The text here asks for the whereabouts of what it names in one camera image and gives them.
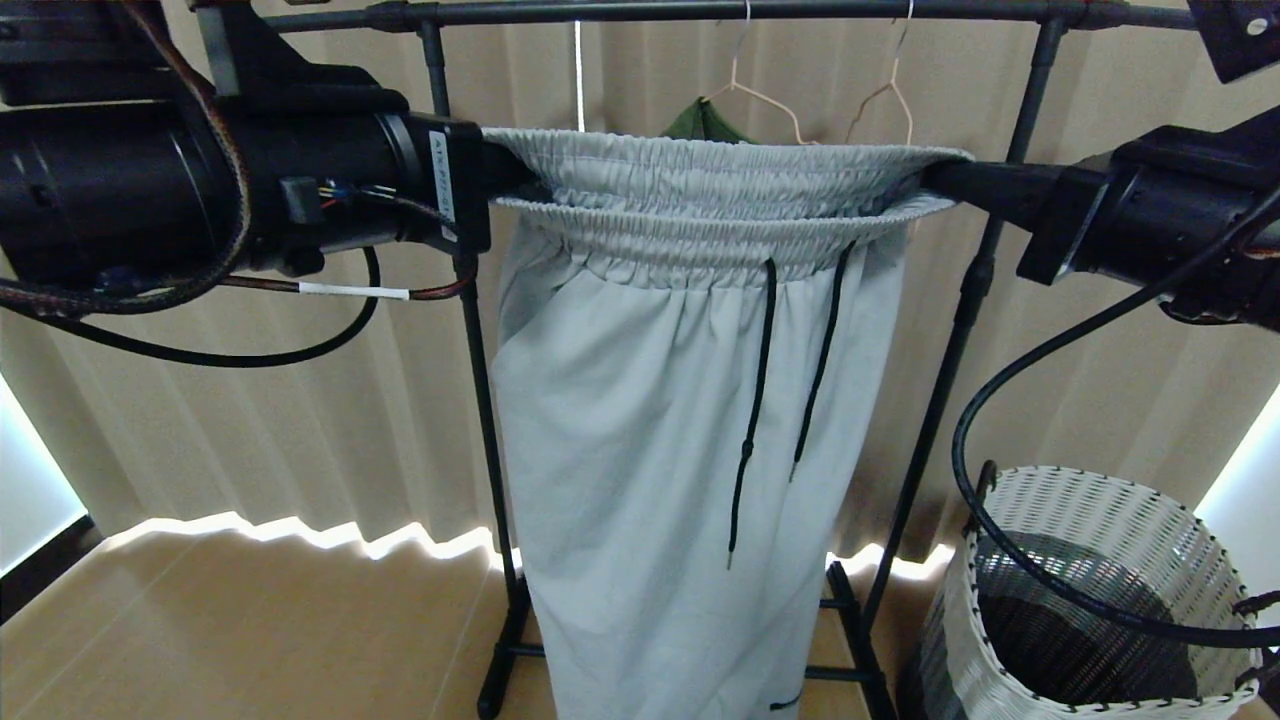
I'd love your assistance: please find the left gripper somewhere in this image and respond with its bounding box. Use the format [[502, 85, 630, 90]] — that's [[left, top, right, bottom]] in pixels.
[[0, 98, 494, 293]]

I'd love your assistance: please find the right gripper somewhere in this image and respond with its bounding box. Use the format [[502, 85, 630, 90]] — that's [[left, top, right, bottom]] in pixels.
[[1016, 105, 1280, 332]]

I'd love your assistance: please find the pink clothes hanger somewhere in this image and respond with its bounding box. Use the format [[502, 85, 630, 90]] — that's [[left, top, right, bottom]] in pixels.
[[705, 0, 817, 147], [845, 0, 917, 147]]

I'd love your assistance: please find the green long-sleeved shirt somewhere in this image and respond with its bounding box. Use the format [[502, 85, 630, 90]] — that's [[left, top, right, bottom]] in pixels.
[[660, 97, 757, 143]]

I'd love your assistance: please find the pale grey garment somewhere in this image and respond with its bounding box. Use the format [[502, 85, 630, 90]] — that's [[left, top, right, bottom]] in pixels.
[[482, 127, 977, 720]]

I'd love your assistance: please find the white laundry basket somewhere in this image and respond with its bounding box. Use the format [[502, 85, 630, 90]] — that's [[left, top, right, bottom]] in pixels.
[[915, 460, 1280, 720]]

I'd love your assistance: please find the black clothes rack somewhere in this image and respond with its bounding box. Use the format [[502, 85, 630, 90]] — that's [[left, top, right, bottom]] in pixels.
[[265, 0, 1201, 720]]

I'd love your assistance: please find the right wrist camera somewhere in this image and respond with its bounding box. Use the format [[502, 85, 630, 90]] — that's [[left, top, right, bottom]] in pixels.
[[1188, 0, 1280, 85]]

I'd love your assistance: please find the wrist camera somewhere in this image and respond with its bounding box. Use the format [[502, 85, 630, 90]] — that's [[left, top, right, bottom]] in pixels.
[[195, 0, 401, 101], [1188, 0, 1280, 85]]

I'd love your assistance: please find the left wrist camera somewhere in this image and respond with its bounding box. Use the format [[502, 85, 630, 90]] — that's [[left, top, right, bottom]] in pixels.
[[195, 0, 401, 101]]

